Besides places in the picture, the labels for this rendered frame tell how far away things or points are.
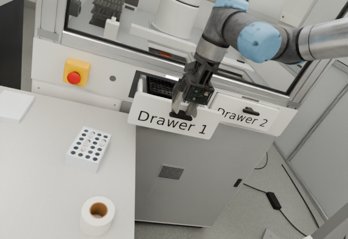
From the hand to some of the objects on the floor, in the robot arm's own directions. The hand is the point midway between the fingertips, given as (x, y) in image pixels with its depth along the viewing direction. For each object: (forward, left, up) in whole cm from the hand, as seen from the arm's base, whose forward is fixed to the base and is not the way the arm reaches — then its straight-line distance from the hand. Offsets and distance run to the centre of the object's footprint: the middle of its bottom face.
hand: (179, 113), depth 75 cm
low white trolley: (+9, +43, -90) cm, 100 cm away
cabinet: (+59, -32, -88) cm, 111 cm away
